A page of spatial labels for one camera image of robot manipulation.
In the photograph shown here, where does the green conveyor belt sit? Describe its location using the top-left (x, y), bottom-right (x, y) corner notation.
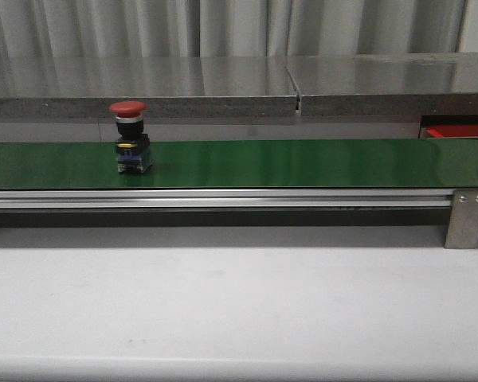
top-left (0, 138), bottom-right (478, 190)

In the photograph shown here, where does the red plastic tray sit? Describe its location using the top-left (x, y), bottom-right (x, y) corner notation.
top-left (425, 124), bottom-right (478, 138)

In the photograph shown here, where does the right grey stone slab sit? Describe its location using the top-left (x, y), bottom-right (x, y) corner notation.
top-left (287, 53), bottom-right (478, 118)

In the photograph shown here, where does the grey stone slab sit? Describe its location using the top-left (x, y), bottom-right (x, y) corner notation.
top-left (287, 53), bottom-right (478, 118)
top-left (0, 57), bottom-right (298, 121)

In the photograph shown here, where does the left grey stone slab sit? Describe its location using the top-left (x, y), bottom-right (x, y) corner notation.
top-left (0, 57), bottom-right (298, 121)

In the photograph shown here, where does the white pleated curtain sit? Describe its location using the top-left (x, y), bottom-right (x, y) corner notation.
top-left (0, 1), bottom-right (467, 58)

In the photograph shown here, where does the steel conveyor support bracket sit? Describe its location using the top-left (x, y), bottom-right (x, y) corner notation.
top-left (445, 189), bottom-right (478, 249)

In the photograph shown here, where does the aluminium conveyor side rail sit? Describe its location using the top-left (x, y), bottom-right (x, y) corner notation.
top-left (0, 189), bottom-right (455, 209)

